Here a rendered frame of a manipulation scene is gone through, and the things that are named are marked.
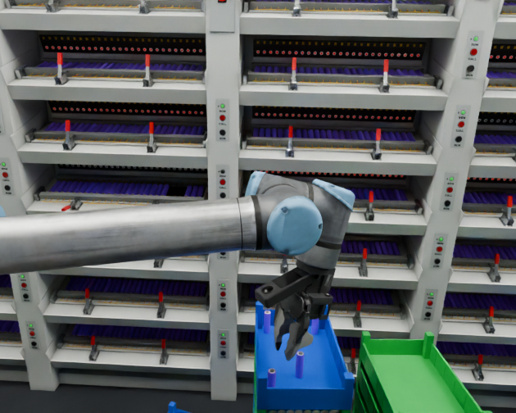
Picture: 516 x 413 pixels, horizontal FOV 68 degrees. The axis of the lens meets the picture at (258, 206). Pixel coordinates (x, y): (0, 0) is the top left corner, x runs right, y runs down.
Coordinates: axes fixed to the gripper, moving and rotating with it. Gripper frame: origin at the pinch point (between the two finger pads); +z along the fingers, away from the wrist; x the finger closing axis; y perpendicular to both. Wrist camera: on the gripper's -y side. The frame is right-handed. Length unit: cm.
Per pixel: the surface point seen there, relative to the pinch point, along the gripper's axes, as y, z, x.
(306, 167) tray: 23, -38, 36
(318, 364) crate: 15.7, 7.1, 2.6
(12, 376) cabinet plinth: -41, 70, 99
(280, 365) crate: 7.6, 9.3, 6.7
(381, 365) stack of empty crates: 38.9, 9.0, 1.1
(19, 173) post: -49, -13, 86
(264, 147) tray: 13, -41, 46
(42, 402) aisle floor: -31, 70, 81
